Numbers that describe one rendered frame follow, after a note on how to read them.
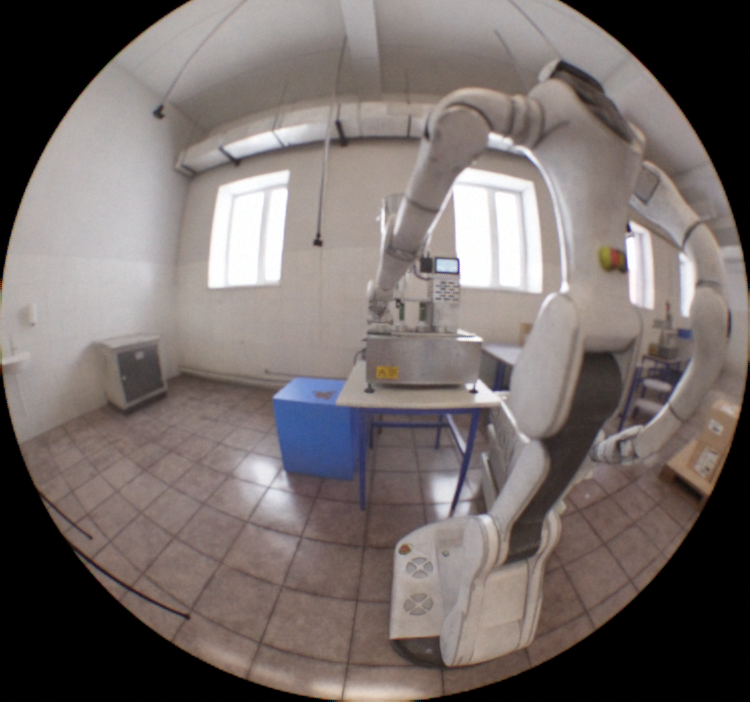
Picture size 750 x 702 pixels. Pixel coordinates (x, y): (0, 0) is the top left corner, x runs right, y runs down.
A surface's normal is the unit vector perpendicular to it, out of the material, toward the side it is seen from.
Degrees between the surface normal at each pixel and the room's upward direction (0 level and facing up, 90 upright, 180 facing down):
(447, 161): 154
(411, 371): 90
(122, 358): 90
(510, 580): 42
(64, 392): 90
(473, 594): 47
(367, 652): 0
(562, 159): 117
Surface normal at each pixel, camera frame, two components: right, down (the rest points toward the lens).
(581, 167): -0.94, 0.31
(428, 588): -0.04, -0.72
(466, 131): -0.05, 0.83
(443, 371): -0.06, 0.11
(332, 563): 0.02, -0.99
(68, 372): 1.00, 0.03
